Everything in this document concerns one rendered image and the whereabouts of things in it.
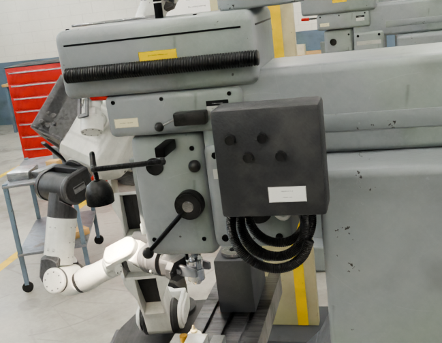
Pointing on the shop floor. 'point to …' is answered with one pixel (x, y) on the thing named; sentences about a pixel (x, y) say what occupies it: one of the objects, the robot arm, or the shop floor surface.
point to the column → (388, 246)
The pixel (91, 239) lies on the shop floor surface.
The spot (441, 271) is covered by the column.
